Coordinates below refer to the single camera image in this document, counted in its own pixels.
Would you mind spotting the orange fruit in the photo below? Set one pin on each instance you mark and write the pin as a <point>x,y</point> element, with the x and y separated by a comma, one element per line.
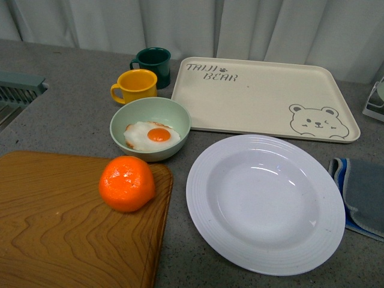
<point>127,184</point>

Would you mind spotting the white deep plate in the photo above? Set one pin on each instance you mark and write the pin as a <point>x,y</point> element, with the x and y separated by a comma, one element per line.
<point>265,205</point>

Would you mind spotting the light green bowl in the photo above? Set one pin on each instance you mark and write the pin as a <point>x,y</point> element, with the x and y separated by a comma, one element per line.
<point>163,111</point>

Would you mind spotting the fake fried egg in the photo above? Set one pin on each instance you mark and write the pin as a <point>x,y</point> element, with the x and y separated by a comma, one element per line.
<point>150,136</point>

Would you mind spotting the yellow enamel mug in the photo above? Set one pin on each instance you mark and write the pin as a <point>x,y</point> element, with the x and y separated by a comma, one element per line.
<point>133,85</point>

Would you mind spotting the dark green enamel mug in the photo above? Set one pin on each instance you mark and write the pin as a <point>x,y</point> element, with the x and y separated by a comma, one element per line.
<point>157,60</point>

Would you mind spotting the cream bear tray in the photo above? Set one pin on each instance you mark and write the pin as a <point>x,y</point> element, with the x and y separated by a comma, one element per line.
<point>282,100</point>

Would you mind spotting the wooden cutting board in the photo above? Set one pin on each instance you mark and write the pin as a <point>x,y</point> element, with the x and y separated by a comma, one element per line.
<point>56,231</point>

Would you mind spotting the grey blue cloth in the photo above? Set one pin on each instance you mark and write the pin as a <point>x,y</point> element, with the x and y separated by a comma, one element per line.
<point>361,186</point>

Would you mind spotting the green sink drying rack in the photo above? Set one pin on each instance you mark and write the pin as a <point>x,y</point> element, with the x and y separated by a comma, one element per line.
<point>21,89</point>

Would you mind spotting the white cup rack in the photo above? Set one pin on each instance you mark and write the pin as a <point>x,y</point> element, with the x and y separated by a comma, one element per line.
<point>374,104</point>

